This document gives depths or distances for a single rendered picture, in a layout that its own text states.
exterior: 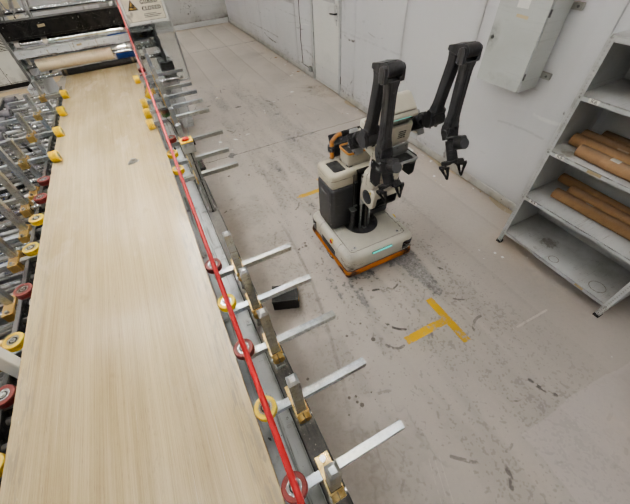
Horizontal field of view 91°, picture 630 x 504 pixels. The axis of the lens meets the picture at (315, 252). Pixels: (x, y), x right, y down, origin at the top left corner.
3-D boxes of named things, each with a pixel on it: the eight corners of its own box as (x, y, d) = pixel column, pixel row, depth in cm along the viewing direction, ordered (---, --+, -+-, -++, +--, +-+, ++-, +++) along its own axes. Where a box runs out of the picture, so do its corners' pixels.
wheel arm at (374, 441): (397, 421, 114) (399, 418, 111) (403, 430, 112) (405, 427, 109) (290, 488, 102) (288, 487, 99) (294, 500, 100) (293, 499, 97)
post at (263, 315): (282, 361, 143) (264, 305, 107) (285, 368, 141) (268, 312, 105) (275, 364, 142) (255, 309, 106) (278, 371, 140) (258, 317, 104)
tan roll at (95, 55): (158, 49, 395) (154, 37, 386) (159, 51, 387) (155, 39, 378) (31, 72, 357) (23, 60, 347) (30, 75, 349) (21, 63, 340)
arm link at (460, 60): (476, 41, 143) (457, 46, 140) (486, 44, 139) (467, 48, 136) (451, 132, 174) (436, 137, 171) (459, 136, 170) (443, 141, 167)
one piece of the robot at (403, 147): (364, 178, 200) (367, 147, 184) (400, 166, 207) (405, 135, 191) (378, 191, 190) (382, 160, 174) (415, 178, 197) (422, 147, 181)
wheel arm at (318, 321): (332, 313, 143) (332, 308, 140) (335, 319, 141) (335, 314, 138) (242, 356, 131) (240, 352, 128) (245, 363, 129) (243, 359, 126)
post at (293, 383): (306, 415, 129) (295, 371, 93) (310, 423, 127) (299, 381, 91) (298, 419, 128) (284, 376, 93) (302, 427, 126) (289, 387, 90)
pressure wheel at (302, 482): (314, 496, 99) (312, 492, 91) (292, 512, 97) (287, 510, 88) (302, 470, 104) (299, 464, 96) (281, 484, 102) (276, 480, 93)
